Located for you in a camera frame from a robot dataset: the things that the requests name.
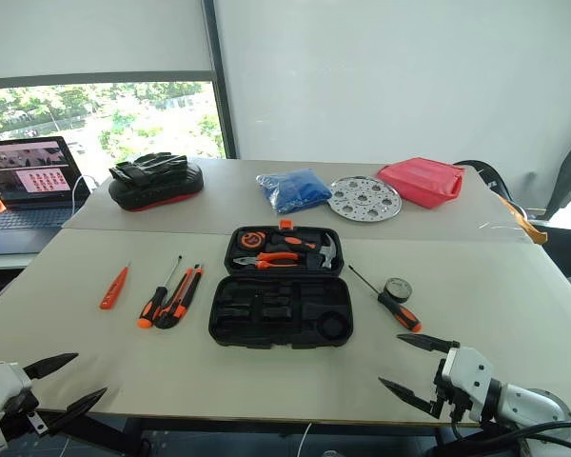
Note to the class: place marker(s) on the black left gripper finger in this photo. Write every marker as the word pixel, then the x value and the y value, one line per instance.
pixel 47 365
pixel 76 409

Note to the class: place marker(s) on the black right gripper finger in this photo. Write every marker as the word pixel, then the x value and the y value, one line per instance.
pixel 433 342
pixel 411 395

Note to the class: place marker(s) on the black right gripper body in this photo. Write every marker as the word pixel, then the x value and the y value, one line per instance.
pixel 449 400

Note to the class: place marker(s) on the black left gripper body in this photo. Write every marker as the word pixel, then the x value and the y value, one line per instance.
pixel 21 402

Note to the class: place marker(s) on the orange black utility knife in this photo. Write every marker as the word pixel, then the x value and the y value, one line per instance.
pixel 183 300

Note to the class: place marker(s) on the black tool case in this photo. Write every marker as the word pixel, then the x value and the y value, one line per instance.
pixel 276 309

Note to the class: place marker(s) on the claw hammer orange black grip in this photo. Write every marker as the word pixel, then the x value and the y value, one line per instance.
pixel 330 252

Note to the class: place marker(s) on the perforated steel steamer plate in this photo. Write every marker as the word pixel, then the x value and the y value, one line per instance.
pixel 364 200

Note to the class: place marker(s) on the pink red folded bag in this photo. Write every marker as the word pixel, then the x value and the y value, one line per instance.
pixel 421 183

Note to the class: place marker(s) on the dark laptop computer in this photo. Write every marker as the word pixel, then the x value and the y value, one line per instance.
pixel 24 190

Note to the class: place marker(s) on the blue plastic bag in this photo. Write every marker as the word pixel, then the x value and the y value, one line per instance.
pixel 292 190

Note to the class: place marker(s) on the orange black tape measure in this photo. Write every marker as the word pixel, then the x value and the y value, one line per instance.
pixel 252 239

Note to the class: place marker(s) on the black red boxing pad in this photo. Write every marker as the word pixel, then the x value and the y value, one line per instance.
pixel 171 190

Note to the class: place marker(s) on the white roller blind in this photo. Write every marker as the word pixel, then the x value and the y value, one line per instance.
pixel 95 33

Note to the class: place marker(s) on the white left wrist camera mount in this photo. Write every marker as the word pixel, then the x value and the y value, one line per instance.
pixel 0 381

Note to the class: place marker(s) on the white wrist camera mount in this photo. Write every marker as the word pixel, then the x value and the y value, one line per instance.
pixel 0 381
pixel 471 371

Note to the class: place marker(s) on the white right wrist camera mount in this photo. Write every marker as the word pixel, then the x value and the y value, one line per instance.
pixel 471 371

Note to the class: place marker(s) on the black window frame post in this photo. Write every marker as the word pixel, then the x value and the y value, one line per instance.
pixel 221 95

